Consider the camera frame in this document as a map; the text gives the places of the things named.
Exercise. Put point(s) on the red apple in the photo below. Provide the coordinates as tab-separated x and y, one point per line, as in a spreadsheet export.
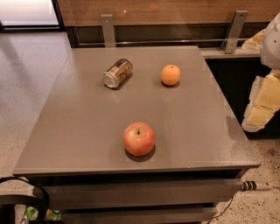
138	139

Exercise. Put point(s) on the horizontal metal rail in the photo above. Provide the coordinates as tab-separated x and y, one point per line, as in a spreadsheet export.
201	43

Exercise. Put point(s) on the orange soda can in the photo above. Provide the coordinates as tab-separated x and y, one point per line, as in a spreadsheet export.
115	75

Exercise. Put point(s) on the grey table drawer unit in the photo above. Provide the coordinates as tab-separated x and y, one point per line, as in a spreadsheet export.
75	150

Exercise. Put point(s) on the orange fruit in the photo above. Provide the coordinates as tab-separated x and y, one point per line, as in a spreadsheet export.
170	75

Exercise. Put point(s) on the left metal bracket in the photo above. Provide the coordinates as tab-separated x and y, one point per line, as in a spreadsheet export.
108	30

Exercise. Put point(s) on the right metal bracket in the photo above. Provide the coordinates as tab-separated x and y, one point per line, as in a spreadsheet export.
230	42

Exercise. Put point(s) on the metal bracket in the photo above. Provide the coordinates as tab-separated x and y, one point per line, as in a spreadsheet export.
108	30
230	42

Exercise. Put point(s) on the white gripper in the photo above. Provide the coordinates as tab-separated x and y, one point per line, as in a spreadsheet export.
271	46

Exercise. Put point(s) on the wooden wall panel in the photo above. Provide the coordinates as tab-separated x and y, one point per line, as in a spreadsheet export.
164	12

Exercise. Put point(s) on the striped white cable plug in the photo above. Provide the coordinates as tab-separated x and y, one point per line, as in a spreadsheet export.
256	186

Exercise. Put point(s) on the green packet on floor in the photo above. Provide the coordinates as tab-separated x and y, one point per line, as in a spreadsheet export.
31	215

